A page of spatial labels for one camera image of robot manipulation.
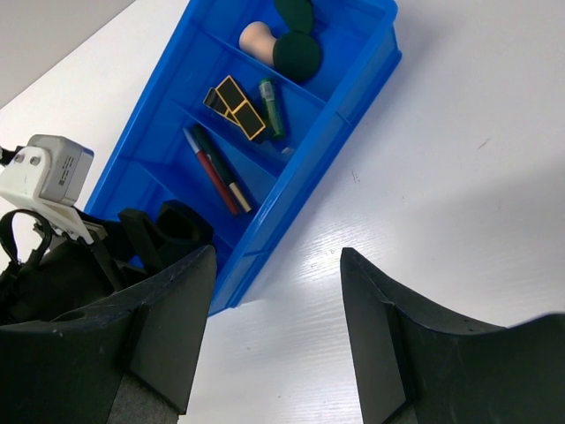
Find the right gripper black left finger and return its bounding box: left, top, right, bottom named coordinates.
left=1, top=246, right=216, bottom=423

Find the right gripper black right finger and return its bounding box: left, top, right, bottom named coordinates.
left=340, top=247, right=564, bottom=423

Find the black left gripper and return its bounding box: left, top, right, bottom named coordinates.
left=1, top=200, right=213, bottom=325

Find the red silver lip gloss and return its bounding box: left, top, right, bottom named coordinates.
left=183, top=128, right=239, bottom=216

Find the gold capped dark pencil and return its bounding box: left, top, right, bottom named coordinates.
left=190, top=124, right=252, bottom=213

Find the black gold square lipstick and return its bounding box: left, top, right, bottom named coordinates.
left=215, top=75, right=267, bottom=142

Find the green lip balm tube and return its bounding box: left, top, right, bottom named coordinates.
left=259, top=79, right=286, bottom=140

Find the beige makeup sponge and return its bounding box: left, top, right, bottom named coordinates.
left=238, top=21, right=277, bottom=68

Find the dark green labelled round puff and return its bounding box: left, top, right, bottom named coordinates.
left=273, top=32, right=322, bottom=83

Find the blue divided plastic bin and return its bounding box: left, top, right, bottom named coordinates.
left=86, top=1, right=402, bottom=314

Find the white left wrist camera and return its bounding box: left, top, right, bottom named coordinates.
left=1, top=134, right=94, bottom=245

